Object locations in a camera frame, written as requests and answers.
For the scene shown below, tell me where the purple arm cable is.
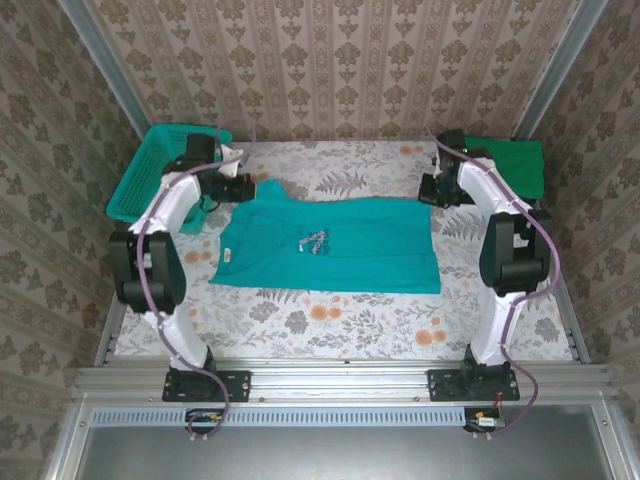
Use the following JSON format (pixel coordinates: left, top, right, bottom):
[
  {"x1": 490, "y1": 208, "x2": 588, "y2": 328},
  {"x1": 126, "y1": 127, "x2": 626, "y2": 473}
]
[
  {"x1": 133, "y1": 112, "x2": 258, "y2": 444},
  {"x1": 427, "y1": 124, "x2": 562, "y2": 441}
]

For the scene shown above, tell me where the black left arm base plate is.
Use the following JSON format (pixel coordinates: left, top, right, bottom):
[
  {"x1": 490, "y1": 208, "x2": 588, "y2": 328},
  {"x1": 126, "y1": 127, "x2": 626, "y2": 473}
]
[{"x1": 161, "y1": 368, "x2": 252, "y2": 403}]

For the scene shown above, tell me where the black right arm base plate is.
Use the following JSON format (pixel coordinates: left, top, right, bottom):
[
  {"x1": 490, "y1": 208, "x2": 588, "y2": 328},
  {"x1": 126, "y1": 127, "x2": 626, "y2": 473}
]
[{"x1": 427, "y1": 368, "x2": 521, "y2": 403}]

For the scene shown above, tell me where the grey metal sheet panel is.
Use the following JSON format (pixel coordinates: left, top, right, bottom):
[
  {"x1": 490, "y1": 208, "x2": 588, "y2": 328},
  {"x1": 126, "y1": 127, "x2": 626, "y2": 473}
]
[{"x1": 44, "y1": 404, "x2": 640, "y2": 480}]

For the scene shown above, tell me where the floral tablecloth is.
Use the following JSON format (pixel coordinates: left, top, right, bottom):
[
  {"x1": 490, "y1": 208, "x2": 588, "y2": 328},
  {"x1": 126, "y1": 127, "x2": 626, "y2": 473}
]
[{"x1": 113, "y1": 139, "x2": 575, "y2": 362}]

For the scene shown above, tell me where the green folded t-shirt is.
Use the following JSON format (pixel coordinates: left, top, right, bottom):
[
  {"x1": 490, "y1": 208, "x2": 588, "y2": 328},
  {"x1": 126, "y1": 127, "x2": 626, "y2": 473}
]
[{"x1": 463, "y1": 134, "x2": 546, "y2": 202}]

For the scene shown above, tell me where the slotted light blue cable duct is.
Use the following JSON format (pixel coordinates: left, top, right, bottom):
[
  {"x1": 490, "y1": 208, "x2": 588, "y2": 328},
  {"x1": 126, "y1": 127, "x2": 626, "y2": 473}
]
[{"x1": 92, "y1": 405, "x2": 469, "y2": 427}]

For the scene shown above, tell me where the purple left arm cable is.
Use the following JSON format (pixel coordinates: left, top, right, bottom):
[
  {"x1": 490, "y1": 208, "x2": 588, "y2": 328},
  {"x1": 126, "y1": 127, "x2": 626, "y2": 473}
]
[{"x1": 133, "y1": 112, "x2": 258, "y2": 444}]

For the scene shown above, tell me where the teal t-shirt with print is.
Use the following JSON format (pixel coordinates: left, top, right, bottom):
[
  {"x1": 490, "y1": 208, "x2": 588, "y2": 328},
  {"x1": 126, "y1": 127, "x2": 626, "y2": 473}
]
[{"x1": 207, "y1": 179, "x2": 442, "y2": 295}]

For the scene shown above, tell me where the aluminium mounting rail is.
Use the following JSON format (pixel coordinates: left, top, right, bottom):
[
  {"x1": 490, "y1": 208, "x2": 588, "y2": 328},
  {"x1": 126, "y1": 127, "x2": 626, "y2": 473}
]
[{"x1": 74, "y1": 363, "x2": 611, "y2": 405}]

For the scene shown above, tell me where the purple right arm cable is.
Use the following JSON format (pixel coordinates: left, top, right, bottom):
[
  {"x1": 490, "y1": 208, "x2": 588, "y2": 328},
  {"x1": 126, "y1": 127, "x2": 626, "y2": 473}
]
[{"x1": 427, "y1": 124, "x2": 562, "y2": 441}]

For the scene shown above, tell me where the teal plastic mesh basket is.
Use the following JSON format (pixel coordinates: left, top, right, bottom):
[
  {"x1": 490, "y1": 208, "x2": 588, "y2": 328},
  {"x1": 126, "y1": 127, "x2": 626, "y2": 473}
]
[{"x1": 106, "y1": 123, "x2": 234, "y2": 237}]

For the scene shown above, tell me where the aluminium frame post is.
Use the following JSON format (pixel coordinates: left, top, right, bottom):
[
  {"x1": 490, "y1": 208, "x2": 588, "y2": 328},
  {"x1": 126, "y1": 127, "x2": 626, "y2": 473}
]
[
  {"x1": 512, "y1": 0, "x2": 609, "y2": 141},
  {"x1": 57, "y1": 0, "x2": 151, "y2": 136}
]

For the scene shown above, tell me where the aluminium table side rail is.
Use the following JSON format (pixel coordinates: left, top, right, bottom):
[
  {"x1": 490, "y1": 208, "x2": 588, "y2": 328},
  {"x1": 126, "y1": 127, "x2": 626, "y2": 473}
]
[
  {"x1": 94, "y1": 294, "x2": 126, "y2": 366},
  {"x1": 529, "y1": 204, "x2": 591, "y2": 364}
]

